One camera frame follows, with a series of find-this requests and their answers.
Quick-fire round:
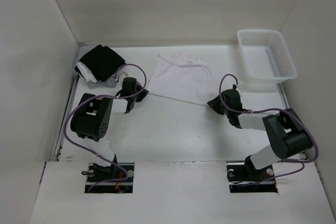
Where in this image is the white tank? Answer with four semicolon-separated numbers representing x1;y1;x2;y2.
76;61;97;83
148;54;214;105

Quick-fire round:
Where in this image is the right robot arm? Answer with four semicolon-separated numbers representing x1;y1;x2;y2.
207;89;314;183

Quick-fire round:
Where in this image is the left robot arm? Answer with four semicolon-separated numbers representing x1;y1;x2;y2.
64;77;149;182

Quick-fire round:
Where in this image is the folded grey tank top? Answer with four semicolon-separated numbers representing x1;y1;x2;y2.
88;76;119;89

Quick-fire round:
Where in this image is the folded black tank top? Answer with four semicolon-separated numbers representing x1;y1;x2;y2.
79;45;125;82

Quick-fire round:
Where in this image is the folded white tank top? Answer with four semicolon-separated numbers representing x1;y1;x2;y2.
76;61;97;83

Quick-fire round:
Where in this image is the white plastic basket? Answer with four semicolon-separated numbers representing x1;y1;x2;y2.
237;29;298;85

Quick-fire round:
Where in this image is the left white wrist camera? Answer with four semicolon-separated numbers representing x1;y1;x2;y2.
116;71;129;85

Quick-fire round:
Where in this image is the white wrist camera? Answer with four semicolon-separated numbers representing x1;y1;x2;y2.
116;71;129;85
233;84;243;93

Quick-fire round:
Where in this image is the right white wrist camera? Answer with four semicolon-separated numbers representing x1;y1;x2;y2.
233;84;243;93

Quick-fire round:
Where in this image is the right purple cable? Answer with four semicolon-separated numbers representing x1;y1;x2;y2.
218;74;320;183

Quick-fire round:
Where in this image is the purple cable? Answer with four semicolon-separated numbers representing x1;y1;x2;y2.
64;62;149;192
218;74;320;183

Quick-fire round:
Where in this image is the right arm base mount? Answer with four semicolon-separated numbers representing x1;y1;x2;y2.
226;161;278;193

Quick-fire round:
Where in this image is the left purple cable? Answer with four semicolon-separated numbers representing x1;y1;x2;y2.
64;62;149;192

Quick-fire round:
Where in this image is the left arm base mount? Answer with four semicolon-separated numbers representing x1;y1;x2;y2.
81;163;135;194

